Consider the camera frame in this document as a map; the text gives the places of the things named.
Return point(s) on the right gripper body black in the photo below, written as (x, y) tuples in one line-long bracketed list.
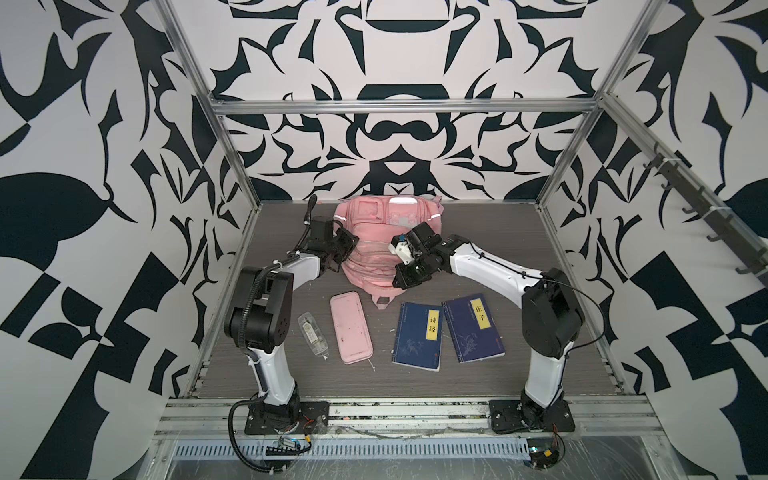
[(415, 272)]

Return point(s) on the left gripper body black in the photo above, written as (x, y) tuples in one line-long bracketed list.
[(343, 246)]

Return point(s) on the pink student backpack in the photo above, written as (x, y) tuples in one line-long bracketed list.
[(375, 220)]

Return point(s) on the blue book yellow label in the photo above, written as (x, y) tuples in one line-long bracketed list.
[(418, 337)]

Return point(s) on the purple book yellow label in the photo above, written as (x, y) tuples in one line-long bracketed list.
[(473, 331)]

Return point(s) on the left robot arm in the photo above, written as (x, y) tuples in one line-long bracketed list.
[(260, 311)]

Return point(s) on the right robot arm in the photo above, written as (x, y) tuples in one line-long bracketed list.
[(552, 317)]

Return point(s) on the pink pencil case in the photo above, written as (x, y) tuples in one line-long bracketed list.
[(350, 327)]

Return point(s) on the clear plastic small case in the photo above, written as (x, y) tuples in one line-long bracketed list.
[(313, 335)]

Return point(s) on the left electronics board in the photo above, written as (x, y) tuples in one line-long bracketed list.
[(289, 447)]

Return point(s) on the electronics board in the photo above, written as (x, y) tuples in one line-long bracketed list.
[(545, 456), (289, 447)]

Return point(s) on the right electronics board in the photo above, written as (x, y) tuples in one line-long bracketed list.
[(545, 456)]

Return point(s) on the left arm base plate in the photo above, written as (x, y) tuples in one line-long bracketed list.
[(265, 419)]

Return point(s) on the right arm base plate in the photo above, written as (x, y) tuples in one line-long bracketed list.
[(519, 416)]

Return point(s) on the white slotted cable duct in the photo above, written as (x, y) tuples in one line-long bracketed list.
[(516, 449)]

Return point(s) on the aluminium front rail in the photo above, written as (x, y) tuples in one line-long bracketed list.
[(613, 415)]

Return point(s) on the black coat hook rail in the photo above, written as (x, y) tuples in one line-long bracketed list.
[(726, 225)]

